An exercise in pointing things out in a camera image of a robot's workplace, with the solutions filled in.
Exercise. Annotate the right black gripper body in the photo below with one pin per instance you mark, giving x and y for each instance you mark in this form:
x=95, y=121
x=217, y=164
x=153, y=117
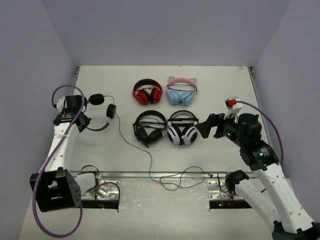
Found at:
x=226, y=127

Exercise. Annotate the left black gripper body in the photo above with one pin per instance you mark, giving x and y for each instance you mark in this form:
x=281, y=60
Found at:
x=81, y=121

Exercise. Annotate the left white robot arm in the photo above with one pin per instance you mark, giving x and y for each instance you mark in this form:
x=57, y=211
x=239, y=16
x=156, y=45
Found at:
x=54, y=185

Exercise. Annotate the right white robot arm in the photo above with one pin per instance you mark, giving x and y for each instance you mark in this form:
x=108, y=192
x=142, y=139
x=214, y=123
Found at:
x=282, y=211

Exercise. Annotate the white and black headphones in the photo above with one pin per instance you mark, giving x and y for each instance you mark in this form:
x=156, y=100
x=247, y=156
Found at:
x=181, y=127

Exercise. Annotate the pink blue cat-ear headphones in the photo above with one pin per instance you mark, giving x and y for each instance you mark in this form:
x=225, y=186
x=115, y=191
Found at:
x=181, y=91

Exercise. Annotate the black over-ear headphones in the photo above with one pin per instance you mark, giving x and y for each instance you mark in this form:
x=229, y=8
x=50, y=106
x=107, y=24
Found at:
x=149, y=127

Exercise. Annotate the red and black headphones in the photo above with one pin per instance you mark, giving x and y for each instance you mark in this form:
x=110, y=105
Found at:
x=147, y=91

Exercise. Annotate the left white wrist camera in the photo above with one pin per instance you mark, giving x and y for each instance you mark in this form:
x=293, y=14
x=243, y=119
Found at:
x=60, y=103

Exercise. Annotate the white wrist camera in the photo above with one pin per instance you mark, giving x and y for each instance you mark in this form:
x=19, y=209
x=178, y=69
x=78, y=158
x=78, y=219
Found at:
x=233, y=106
x=60, y=103

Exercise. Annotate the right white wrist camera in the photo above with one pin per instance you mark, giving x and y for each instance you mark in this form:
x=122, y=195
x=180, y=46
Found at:
x=233, y=106

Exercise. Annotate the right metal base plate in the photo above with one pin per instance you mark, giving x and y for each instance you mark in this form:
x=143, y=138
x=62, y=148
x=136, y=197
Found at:
x=218, y=191

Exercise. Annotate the metal base plate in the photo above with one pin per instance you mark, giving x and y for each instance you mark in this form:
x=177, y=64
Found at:
x=108, y=190
x=218, y=191

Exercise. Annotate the aluminium rail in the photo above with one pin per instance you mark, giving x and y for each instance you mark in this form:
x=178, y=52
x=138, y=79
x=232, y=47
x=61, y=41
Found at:
x=157, y=175

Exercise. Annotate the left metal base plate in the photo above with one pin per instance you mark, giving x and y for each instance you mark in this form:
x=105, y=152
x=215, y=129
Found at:
x=108, y=190

